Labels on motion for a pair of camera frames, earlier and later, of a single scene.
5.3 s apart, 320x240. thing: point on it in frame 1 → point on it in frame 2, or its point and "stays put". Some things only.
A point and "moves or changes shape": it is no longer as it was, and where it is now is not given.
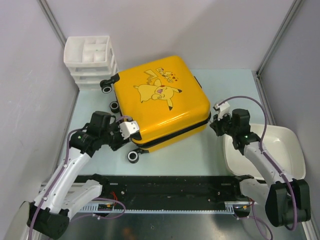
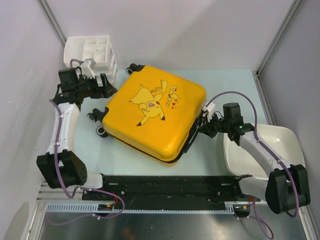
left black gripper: x=120 y=141 → x=101 y=91
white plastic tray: x=281 y=145 stays put
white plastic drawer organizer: x=90 y=60 stays put
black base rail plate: x=171 y=191 stays put
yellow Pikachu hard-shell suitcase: x=166 y=100 moves or changes shape
